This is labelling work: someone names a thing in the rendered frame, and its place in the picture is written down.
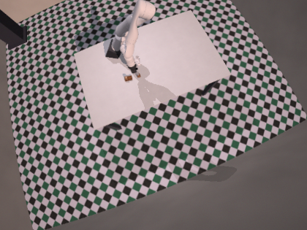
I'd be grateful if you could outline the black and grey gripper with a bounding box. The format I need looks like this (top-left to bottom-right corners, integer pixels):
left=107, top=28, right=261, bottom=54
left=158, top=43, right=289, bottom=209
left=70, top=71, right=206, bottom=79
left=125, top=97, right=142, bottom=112
left=126, top=55, right=140, bottom=75

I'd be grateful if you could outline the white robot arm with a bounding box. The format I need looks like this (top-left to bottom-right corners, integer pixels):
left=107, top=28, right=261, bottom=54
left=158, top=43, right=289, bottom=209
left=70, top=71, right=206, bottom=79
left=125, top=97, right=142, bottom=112
left=111, top=0, right=156, bottom=64

